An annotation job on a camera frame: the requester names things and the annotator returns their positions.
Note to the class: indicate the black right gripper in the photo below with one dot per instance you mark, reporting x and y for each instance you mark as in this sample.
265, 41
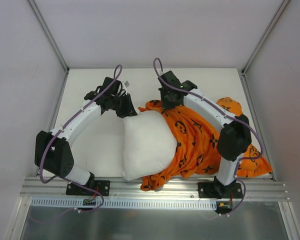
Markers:
170, 99

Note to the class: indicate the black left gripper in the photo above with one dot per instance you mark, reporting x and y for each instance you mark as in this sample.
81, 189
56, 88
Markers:
126, 106

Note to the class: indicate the white pillow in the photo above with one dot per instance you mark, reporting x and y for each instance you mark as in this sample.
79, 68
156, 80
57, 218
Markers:
148, 145

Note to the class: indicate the orange black patterned pillowcase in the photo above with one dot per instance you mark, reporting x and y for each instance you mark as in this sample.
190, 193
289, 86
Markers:
195, 153

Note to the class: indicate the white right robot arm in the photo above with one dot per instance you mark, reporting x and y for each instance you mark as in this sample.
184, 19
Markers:
234, 131

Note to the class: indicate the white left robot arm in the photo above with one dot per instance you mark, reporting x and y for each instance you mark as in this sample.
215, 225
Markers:
53, 149

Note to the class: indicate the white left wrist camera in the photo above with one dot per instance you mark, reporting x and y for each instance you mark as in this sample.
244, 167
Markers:
126, 83

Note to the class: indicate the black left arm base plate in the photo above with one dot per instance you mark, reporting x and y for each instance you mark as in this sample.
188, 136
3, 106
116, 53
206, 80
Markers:
102, 186

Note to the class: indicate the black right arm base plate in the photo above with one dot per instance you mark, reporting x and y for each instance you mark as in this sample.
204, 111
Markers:
210, 190

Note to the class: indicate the left aluminium frame post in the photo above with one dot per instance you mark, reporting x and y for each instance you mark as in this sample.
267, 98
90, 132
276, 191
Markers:
47, 33

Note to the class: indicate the aluminium frame post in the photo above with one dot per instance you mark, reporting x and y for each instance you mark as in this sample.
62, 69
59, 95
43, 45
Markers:
266, 34
47, 33

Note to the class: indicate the white slotted cable duct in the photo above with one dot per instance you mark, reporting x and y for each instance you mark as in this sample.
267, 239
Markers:
115, 203

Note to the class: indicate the aluminium mounting rail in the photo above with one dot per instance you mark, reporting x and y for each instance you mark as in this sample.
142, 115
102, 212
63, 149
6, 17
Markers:
176, 188

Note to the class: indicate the right aluminium frame post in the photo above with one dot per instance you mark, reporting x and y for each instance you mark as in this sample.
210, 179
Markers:
266, 34

